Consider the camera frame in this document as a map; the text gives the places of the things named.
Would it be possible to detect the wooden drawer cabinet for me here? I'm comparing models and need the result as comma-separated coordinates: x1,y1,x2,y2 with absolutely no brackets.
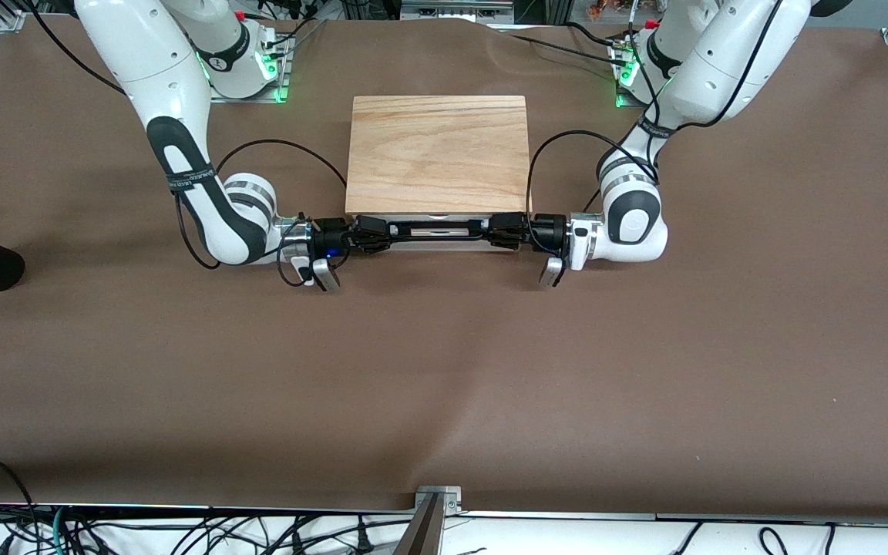
345,96,531,217

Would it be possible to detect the aluminium arm base plate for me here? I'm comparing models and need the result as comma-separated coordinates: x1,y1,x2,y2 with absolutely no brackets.
209,22,292,103
607,35,649,107

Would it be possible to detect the aluminium table edge rail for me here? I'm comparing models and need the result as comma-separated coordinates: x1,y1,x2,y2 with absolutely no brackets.
0,503,888,526

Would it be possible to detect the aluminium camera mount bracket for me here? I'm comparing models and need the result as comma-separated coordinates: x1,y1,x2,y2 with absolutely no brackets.
390,486,462,555

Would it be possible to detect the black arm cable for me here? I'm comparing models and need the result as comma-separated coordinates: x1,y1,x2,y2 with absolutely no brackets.
525,131,661,255
174,139,348,288

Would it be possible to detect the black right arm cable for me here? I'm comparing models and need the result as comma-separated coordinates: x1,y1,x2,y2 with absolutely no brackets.
174,139,348,288

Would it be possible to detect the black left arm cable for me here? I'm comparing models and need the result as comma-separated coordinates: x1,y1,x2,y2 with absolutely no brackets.
525,131,661,255

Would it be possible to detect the brown table cover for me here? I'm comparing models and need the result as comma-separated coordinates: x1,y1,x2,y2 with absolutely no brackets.
0,15,888,516

